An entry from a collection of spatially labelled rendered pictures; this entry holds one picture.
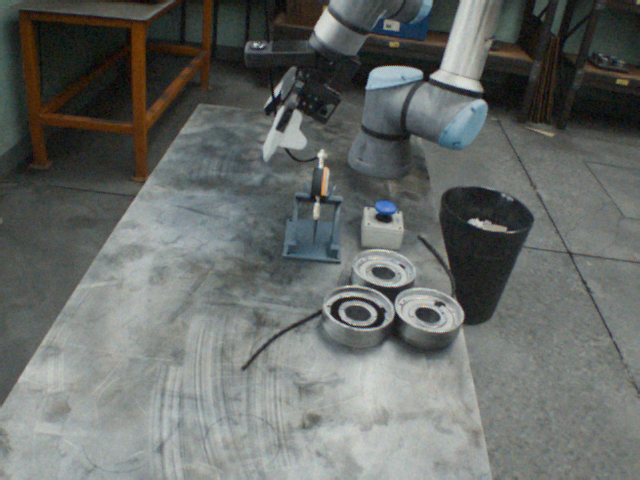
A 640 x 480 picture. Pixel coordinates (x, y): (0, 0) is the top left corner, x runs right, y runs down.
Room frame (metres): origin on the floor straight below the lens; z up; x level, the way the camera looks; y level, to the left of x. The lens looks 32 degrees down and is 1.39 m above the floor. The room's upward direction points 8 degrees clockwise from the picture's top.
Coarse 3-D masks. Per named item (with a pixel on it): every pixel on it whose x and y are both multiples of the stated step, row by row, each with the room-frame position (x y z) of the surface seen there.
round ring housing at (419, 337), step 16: (416, 288) 0.78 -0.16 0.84; (400, 304) 0.75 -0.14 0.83; (416, 304) 0.76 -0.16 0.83; (448, 304) 0.77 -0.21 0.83; (400, 320) 0.71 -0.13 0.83; (416, 320) 0.72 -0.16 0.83; (432, 320) 0.75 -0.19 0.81; (400, 336) 0.71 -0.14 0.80; (416, 336) 0.69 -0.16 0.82; (432, 336) 0.68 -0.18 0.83; (448, 336) 0.69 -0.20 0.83
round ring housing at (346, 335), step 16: (336, 288) 0.75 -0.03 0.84; (352, 288) 0.76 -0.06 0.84; (368, 288) 0.77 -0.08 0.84; (352, 304) 0.74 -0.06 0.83; (368, 304) 0.74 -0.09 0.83; (384, 304) 0.74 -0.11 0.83; (336, 320) 0.68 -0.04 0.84; (352, 320) 0.70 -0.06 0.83; (368, 320) 0.70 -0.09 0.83; (384, 320) 0.71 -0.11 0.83; (336, 336) 0.67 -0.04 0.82; (352, 336) 0.66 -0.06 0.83; (368, 336) 0.67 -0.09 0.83; (384, 336) 0.68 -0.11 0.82
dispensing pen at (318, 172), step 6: (324, 150) 0.99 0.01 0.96; (318, 156) 0.98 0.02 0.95; (324, 156) 0.98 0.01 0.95; (318, 168) 0.96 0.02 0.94; (318, 174) 0.95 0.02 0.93; (318, 180) 0.94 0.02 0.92; (312, 186) 0.95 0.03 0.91; (318, 186) 0.94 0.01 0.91; (312, 192) 0.93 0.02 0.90; (318, 192) 0.93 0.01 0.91; (318, 198) 0.94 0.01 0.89; (318, 204) 0.93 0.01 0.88; (318, 210) 0.93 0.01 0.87; (318, 216) 0.93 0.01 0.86
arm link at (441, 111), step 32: (480, 0) 1.25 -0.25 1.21; (480, 32) 1.24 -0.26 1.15; (448, 64) 1.24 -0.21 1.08; (480, 64) 1.24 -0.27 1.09; (416, 96) 1.24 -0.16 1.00; (448, 96) 1.20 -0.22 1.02; (480, 96) 1.23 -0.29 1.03; (416, 128) 1.22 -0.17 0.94; (448, 128) 1.18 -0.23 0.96; (480, 128) 1.24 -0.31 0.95
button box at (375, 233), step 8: (368, 208) 1.01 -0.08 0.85; (368, 216) 0.98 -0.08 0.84; (376, 216) 0.98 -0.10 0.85; (392, 216) 0.99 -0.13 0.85; (400, 216) 1.00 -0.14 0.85; (368, 224) 0.95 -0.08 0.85; (376, 224) 0.96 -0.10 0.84; (384, 224) 0.96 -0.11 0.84; (392, 224) 0.97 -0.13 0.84; (400, 224) 0.97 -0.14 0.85; (368, 232) 0.95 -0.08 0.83; (376, 232) 0.95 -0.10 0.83; (384, 232) 0.95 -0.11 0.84; (392, 232) 0.95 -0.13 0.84; (400, 232) 0.95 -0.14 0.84; (368, 240) 0.95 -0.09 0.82; (376, 240) 0.95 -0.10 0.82; (384, 240) 0.95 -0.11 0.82; (392, 240) 0.95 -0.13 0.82; (400, 240) 0.95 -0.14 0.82; (384, 248) 0.95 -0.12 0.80; (392, 248) 0.95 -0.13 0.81
